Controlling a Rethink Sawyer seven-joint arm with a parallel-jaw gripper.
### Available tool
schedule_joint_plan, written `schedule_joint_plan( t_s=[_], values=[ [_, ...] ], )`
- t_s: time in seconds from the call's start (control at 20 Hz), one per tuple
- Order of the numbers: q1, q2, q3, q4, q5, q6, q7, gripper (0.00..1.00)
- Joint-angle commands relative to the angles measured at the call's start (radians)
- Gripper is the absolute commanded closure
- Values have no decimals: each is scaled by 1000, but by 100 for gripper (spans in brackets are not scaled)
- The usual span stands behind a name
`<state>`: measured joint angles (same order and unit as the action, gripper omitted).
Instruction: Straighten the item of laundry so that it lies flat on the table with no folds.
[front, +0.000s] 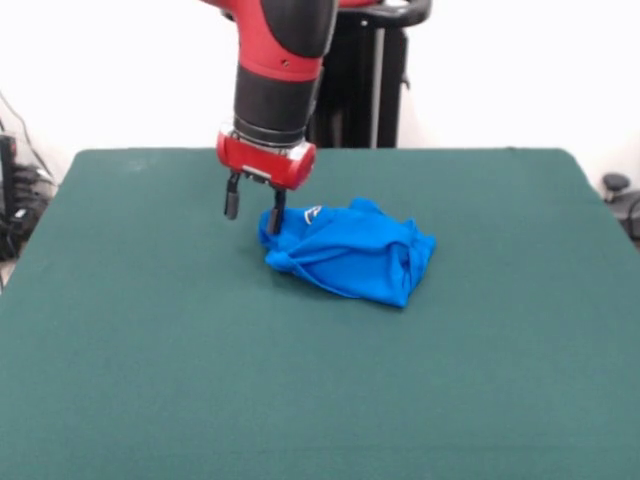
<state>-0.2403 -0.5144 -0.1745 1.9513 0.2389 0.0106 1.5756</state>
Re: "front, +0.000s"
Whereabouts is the thin grey cable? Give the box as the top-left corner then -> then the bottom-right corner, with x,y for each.
0,91 -> 55,181

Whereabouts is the dark green table cloth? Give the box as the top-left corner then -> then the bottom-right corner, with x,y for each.
0,147 -> 640,480

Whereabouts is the black cable tangle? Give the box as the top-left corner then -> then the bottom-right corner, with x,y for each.
0,164 -> 58,261

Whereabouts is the black electronics box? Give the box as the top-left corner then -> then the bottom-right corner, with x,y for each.
0,132 -> 21,219

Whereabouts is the blue t-shirt with white print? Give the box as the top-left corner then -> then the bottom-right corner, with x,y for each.
257,196 -> 438,311

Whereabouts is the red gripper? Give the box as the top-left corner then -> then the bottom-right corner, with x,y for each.
215,130 -> 318,236

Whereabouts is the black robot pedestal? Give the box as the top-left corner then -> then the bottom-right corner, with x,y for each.
304,0 -> 432,150

